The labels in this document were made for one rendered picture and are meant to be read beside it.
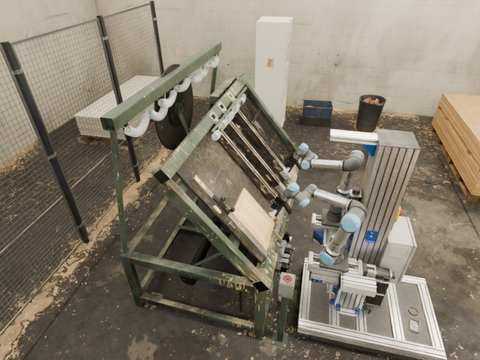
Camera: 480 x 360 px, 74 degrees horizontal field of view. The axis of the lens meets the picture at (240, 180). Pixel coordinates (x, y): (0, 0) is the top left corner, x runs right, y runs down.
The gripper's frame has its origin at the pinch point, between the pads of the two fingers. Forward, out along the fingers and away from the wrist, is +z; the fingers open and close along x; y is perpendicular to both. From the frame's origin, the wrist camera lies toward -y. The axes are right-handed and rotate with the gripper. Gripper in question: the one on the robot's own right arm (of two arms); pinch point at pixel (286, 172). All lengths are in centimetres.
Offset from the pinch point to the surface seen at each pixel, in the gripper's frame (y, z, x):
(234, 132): 63, 3, -21
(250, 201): 18.5, 26.3, 32.4
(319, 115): -76, 80, -384
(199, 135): 87, -11, 35
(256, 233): 2, 33, 59
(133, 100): 137, -28, 63
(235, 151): 53, 6, 4
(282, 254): -33, 48, 52
